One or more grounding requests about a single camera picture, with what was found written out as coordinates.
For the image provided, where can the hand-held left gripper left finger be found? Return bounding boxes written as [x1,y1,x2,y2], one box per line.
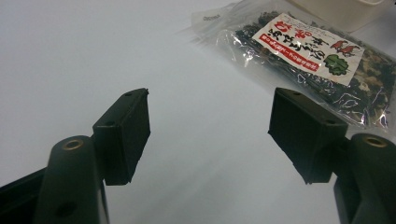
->
[32,88,151,224]

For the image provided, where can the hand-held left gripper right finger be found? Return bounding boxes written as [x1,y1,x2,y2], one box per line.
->
[268,87,396,224]

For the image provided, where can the cream plastic basket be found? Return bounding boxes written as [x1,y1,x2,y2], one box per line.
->
[286,0,395,33]

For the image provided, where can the clear bag of dried seaweed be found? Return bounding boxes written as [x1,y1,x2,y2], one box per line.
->
[190,0,396,130]

